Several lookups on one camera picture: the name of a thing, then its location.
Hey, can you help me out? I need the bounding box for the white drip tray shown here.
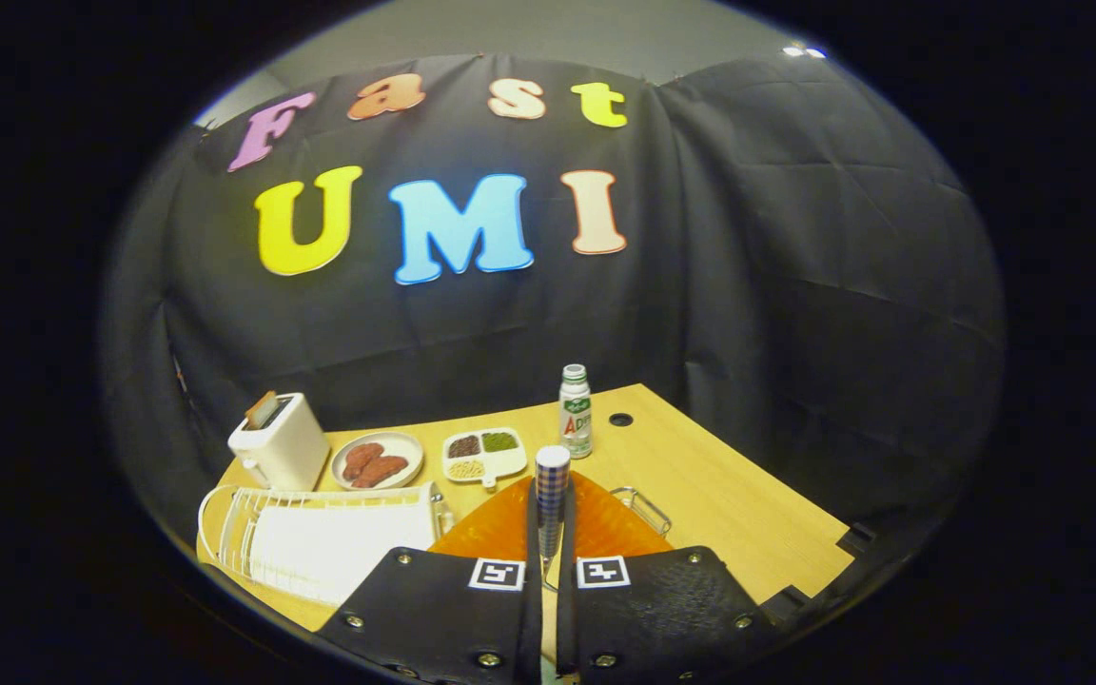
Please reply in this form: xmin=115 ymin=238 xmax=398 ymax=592
xmin=248 ymin=501 xmax=437 ymax=606

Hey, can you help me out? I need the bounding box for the black backdrop cloth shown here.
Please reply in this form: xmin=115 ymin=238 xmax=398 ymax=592
xmin=101 ymin=52 xmax=1006 ymax=572

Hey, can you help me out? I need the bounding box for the white toaster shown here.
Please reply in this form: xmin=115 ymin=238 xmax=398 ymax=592
xmin=227 ymin=392 xmax=331 ymax=492

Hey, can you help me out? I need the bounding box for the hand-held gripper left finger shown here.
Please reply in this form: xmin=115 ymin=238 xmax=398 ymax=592
xmin=318 ymin=476 xmax=544 ymax=685

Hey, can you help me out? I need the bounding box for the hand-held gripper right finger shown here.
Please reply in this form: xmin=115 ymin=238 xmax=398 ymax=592
xmin=556 ymin=473 xmax=782 ymax=685

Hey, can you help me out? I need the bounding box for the grey plate with meat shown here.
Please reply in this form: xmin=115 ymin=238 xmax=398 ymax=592
xmin=330 ymin=431 xmax=424 ymax=491

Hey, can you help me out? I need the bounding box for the red meat piece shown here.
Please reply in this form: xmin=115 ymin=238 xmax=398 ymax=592
xmin=342 ymin=442 xmax=385 ymax=480
xmin=352 ymin=456 xmax=410 ymax=489

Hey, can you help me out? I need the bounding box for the white divided bean dish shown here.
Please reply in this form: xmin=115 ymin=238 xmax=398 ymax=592
xmin=441 ymin=427 xmax=529 ymax=491

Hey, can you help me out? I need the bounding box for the white wire dish rack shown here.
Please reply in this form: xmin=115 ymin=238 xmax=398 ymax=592
xmin=197 ymin=481 xmax=457 ymax=608

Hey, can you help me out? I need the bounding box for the black table clamp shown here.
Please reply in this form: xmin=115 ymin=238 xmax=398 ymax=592
xmin=838 ymin=521 xmax=880 ymax=558
xmin=762 ymin=584 xmax=812 ymax=625

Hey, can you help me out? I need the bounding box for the white drink bottle green label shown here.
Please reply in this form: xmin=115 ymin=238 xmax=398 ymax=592
xmin=558 ymin=364 xmax=594 ymax=460

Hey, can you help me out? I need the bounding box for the blue checkered handle spoon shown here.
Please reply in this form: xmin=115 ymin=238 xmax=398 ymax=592
xmin=535 ymin=445 xmax=573 ymax=596

